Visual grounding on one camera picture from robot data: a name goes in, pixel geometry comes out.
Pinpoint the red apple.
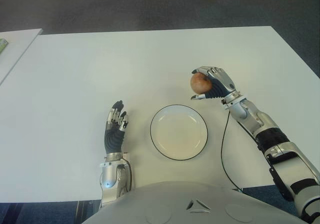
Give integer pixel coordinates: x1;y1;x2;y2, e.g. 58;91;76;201
190;72;213;95

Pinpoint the long black cable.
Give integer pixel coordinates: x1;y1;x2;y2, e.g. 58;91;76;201
220;109;245;192

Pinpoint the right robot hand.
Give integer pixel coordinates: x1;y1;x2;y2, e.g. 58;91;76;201
190;65;238;101

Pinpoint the green packet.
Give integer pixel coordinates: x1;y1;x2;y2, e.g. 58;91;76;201
0;38;9;54

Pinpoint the short black wrist cable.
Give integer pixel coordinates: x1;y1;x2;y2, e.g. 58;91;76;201
122;159;133;192

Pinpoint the white plate with black rim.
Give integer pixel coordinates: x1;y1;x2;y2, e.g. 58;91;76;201
149;104;209;162

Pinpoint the grey robot torso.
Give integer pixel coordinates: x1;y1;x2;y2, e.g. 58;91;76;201
81;181;311;224

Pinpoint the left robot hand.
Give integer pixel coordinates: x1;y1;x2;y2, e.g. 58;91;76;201
103;100;128;155

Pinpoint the white side table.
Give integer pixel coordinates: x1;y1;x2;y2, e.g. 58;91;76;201
0;28;43;86

